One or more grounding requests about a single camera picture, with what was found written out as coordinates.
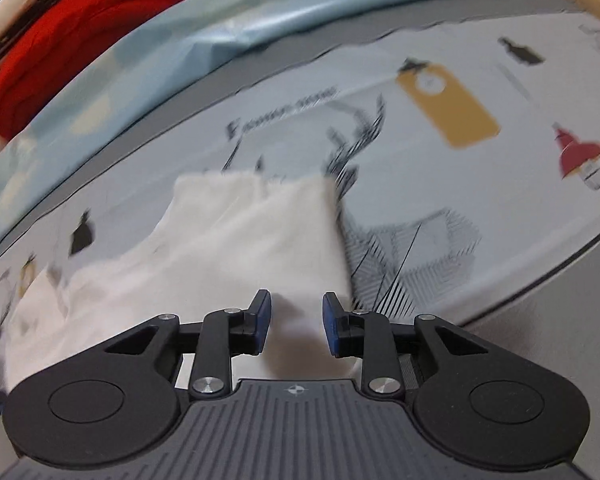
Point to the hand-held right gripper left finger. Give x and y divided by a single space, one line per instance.
263 320

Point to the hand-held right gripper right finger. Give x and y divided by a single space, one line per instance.
331 325

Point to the white shirt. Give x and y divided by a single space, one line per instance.
230 240

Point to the grey printed bed sheet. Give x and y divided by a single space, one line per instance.
480 185

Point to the light blue patterned blanket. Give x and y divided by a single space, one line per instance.
205 45

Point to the red cloth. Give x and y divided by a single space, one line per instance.
80 35

